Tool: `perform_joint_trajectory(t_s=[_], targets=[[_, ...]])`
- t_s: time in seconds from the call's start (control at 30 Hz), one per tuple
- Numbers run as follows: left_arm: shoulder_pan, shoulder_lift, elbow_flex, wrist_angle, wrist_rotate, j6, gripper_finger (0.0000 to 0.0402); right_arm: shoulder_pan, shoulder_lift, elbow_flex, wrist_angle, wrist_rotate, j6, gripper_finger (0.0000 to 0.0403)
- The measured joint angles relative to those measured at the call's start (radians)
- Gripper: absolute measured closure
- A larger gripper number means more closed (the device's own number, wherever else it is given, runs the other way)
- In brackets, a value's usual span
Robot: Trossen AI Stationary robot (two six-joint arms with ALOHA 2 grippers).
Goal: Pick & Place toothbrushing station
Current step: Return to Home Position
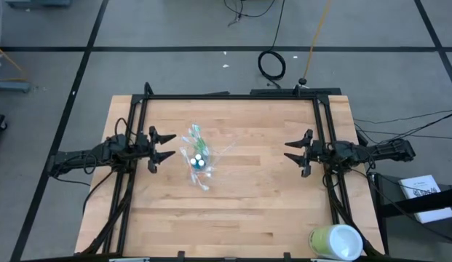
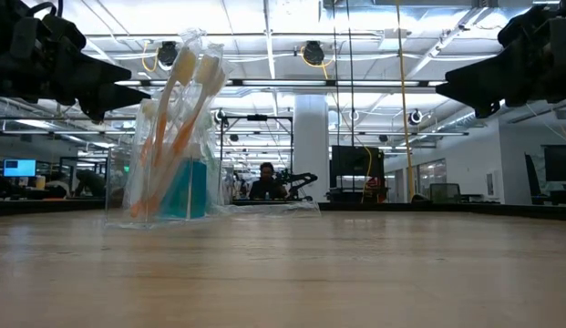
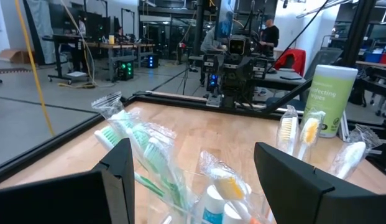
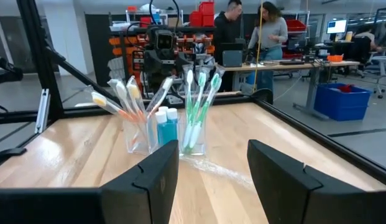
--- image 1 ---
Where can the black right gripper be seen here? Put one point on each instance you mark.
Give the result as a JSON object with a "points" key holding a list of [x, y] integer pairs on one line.
{"points": [[316, 153]]}

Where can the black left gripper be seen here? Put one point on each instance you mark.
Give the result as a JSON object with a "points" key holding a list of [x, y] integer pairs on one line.
{"points": [[147, 149]]}

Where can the blue mouthwash bottle white cap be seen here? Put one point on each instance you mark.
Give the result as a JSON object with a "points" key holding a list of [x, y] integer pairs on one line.
{"points": [[193, 161], [201, 163], [198, 156]]}

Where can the orange toothbrush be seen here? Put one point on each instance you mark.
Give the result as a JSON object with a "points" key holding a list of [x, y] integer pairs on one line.
{"points": [[201, 183], [191, 171], [207, 171]]}

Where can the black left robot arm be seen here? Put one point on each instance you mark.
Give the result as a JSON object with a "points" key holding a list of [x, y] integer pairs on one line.
{"points": [[87, 156]]}

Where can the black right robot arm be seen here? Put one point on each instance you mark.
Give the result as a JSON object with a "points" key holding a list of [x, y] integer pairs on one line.
{"points": [[375, 151]]}

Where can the clear plastic bag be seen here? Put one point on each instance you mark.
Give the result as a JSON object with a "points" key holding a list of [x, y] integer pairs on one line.
{"points": [[198, 158]]}

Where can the clear plastic wrapper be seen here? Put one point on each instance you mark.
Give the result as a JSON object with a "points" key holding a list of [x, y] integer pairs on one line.
{"points": [[225, 148]]}

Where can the green disinfecting wipes canister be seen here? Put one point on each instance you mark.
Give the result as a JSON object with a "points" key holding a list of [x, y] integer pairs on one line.
{"points": [[338, 243]]}

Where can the black side cart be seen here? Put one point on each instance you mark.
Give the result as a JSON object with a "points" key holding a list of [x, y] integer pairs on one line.
{"points": [[411, 205]]}

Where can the white printed booklet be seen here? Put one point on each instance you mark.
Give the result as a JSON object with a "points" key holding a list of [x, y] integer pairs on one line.
{"points": [[426, 198]]}

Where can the grey stand foot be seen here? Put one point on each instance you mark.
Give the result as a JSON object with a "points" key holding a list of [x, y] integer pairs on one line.
{"points": [[11, 86]]}

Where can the black aluminium table frame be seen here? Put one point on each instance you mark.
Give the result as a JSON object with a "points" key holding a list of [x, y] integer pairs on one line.
{"points": [[229, 97]]}

